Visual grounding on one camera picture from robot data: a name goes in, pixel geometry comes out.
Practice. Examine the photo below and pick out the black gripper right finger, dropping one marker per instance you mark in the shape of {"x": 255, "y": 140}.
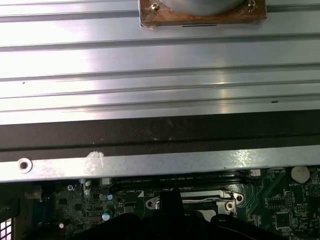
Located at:
{"x": 185, "y": 227}

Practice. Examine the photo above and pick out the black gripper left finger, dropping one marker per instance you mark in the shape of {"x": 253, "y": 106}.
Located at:
{"x": 162, "y": 225}

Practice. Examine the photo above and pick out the silver-topped CPU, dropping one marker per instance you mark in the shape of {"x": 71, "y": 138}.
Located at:
{"x": 200, "y": 212}

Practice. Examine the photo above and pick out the CPU socket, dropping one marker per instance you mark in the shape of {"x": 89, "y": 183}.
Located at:
{"x": 156, "y": 200}

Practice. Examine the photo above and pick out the RAM slot with white clips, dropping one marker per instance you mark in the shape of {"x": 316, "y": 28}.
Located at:
{"x": 187, "y": 175}

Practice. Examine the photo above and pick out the green motherboard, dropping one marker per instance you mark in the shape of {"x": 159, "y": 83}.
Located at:
{"x": 265, "y": 197}

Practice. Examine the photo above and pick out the black PC case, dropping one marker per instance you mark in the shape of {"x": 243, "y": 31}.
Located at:
{"x": 160, "y": 130}

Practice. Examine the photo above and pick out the silver coin battery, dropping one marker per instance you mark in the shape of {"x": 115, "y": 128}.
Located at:
{"x": 300, "y": 174}

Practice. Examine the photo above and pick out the square brown base plate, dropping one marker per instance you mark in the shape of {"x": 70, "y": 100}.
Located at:
{"x": 150, "y": 17}

